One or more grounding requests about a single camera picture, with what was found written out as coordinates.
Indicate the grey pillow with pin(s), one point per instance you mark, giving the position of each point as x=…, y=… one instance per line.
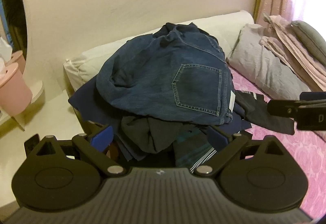
x=254, y=61

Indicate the blue denim jeans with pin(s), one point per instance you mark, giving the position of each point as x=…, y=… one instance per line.
x=158, y=71

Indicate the navy blue cloth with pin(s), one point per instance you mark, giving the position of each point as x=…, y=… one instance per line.
x=84, y=101

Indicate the white round dressing mirror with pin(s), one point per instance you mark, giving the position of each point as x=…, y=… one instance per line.
x=29, y=23

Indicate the pink plastic bin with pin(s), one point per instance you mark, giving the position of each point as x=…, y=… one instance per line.
x=12, y=89

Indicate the grey-green cushion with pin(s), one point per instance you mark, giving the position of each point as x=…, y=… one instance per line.
x=309, y=35

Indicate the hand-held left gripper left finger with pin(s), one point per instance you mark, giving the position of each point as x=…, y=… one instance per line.
x=101, y=137

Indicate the dark grey crumpled garment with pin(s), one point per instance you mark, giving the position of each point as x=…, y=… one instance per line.
x=142, y=135

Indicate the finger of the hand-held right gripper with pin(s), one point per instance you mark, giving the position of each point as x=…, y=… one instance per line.
x=313, y=96
x=282, y=108

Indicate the pink floral blanket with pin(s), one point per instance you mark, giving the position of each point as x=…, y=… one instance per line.
x=293, y=163

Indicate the white plastic bag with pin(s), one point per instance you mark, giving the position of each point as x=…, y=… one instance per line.
x=4, y=51

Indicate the cream bolster pillow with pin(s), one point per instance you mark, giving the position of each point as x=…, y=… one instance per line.
x=86, y=63

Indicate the pale pink quilt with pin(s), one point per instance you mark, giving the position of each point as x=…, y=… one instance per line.
x=293, y=48

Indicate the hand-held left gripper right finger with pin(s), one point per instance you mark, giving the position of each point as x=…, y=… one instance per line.
x=217, y=137

